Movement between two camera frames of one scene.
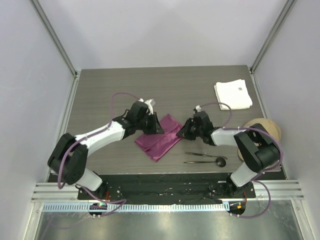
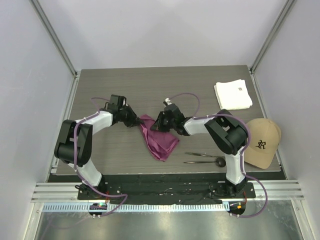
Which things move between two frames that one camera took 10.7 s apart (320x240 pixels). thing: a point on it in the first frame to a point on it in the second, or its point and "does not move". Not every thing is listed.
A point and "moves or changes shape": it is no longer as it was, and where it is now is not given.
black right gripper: (184, 132) to (158, 126)
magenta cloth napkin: (156, 146) moves or changes shape
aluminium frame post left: (54, 36) does not move
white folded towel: (234, 94) does not move
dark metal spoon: (220, 161) does not move
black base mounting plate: (172, 187) does not move
